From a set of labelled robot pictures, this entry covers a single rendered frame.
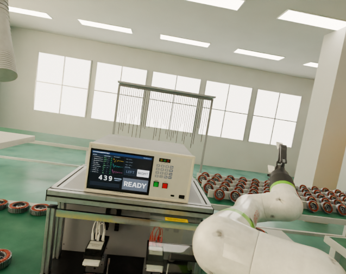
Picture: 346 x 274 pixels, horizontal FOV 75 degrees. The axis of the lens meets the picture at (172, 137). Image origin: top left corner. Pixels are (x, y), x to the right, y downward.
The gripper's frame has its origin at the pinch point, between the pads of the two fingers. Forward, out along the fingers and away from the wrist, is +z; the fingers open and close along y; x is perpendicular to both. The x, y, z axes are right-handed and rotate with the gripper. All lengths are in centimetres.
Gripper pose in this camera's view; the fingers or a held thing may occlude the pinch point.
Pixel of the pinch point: (275, 155)
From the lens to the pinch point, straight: 121.9
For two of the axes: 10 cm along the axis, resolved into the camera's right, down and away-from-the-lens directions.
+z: 2.8, -4.4, 8.5
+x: -9.6, -2.1, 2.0
